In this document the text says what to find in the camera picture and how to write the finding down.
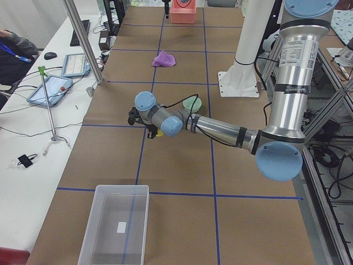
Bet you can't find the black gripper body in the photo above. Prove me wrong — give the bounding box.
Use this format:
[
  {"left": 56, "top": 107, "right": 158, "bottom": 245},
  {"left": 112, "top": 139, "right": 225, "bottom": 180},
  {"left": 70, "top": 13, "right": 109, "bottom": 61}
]
[{"left": 145, "top": 124, "right": 158, "bottom": 139}]

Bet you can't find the yellow plastic cup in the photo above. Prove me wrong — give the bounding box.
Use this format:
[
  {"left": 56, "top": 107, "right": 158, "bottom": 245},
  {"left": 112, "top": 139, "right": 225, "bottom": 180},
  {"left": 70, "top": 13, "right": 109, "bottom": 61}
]
[{"left": 156, "top": 129, "right": 164, "bottom": 137}]

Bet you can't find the mint green bowl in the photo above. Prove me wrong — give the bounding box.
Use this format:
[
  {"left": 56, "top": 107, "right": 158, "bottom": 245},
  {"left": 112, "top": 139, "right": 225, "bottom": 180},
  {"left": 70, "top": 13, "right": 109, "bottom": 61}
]
[{"left": 183, "top": 97, "right": 202, "bottom": 113}]

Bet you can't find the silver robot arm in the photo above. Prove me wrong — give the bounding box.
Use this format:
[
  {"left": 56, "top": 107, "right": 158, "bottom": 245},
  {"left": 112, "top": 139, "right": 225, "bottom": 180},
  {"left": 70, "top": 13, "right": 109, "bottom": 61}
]
[{"left": 129, "top": 1, "right": 336, "bottom": 181}]

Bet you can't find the black power adapter box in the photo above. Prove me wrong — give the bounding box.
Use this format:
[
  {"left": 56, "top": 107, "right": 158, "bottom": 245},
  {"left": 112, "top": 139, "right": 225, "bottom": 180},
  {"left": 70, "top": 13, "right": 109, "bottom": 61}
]
[{"left": 98, "top": 30, "right": 111, "bottom": 51}]

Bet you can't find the clear plastic storage box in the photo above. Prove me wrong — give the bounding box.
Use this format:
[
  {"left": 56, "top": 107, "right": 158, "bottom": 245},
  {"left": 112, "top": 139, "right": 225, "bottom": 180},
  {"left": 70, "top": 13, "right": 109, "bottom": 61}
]
[{"left": 78, "top": 185, "right": 149, "bottom": 264}]

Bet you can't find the purple cloth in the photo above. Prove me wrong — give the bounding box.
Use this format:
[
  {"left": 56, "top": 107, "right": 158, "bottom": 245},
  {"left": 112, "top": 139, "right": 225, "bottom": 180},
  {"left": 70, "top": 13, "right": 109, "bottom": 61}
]
[{"left": 152, "top": 50, "right": 176, "bottom": 67}]

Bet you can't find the blue teach pendant far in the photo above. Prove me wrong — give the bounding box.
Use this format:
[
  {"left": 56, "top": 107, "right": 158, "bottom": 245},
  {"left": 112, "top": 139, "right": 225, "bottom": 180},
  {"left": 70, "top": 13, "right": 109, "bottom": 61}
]
[{"left": 61, "top": 53, "right": 90, "bottom": 78}]

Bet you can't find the blue teach pendant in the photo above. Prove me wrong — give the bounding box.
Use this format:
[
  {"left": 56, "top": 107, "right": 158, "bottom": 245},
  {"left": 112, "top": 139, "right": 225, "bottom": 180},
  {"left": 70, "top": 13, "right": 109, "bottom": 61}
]
[
  {"left": 26, "top": 75, "right": 73, "bottom": 107},
  {"left": 61, "top": 53, "right": 90, "bottom": 78}
]

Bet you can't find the blue teach pendant near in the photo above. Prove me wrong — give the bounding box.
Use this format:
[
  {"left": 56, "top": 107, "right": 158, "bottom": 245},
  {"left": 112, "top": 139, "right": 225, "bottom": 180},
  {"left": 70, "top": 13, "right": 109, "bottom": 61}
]
[{"left": 26, "top": 75, "right": 73, "bottom": 107}]

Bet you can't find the black keyboard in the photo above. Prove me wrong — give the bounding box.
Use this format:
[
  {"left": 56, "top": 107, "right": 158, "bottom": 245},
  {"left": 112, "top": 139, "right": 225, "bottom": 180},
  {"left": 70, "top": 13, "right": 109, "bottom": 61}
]
[{"left": 69, "top": 19, "right": 91, "bottom": 47}]

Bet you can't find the pink plastic bin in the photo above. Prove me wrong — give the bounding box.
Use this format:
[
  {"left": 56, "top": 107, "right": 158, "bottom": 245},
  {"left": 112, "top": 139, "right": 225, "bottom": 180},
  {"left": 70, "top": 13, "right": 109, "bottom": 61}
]
[{"left": 170, "top": 0, "right": 196, "bottom": 24}]

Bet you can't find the green tipped reacher stick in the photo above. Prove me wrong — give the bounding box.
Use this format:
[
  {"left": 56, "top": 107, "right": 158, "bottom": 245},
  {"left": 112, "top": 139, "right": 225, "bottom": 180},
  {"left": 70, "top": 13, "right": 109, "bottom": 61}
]
[{"left": 38, "top": 66, "right": 71, "bottom": 157}]

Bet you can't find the black computer mouse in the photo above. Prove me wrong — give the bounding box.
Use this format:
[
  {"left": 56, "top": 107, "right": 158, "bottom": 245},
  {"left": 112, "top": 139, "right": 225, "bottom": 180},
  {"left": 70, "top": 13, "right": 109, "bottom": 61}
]
[{"left": 44, "top": 52, "right": 57, "bottom": 60}]

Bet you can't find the small black pouch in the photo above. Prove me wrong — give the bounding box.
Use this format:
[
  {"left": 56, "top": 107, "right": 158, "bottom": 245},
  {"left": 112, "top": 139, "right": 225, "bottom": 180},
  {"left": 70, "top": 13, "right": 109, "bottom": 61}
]
[{"left": 17, "top": 153, "right": 38, "bottom": 168}]

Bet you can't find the seated person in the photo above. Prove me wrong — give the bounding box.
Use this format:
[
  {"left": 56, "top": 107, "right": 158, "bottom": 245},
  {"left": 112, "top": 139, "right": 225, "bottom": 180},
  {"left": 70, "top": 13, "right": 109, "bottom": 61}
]
[{"left": 1, "top": 29, "right": 39, "bottom": 107}]

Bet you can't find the white camera pole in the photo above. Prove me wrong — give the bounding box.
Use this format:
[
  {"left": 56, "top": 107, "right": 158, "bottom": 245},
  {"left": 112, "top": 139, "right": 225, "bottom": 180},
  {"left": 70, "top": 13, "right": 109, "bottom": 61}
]
[{"left": 218, "top": 1, "right": 262, "bottom": 97}]

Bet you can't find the aluminium frame post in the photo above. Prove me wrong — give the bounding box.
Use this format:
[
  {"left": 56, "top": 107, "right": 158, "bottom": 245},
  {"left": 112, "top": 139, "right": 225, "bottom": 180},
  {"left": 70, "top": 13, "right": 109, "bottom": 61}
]
[{"left": 63, "top": 0, "right": 103, "bottom": 84}]

